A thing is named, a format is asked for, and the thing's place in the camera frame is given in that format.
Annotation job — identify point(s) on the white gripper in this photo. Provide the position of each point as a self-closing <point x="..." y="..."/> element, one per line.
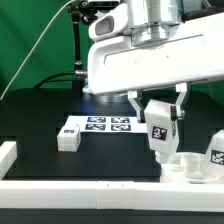
<point x="194" y="53"/>

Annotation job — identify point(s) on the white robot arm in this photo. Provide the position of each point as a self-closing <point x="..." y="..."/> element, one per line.
<point x="151" y="20"/>

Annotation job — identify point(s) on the white marker sheet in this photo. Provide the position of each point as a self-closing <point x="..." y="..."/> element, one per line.
<point x="107" y="124"/>

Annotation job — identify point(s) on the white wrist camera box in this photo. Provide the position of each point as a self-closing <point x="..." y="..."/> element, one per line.
<point x="112" y="24"/>

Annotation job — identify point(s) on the white left fence rail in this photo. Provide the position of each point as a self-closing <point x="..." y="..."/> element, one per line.
<point x="8" y="155"/>

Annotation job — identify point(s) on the white fence rail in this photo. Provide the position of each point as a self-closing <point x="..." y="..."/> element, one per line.
<point x="111" y="195"/>
<point x="8" y="155"/>

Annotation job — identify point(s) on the white front fence rail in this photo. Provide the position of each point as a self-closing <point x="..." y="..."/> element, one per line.
<point x="111" y="195"/>

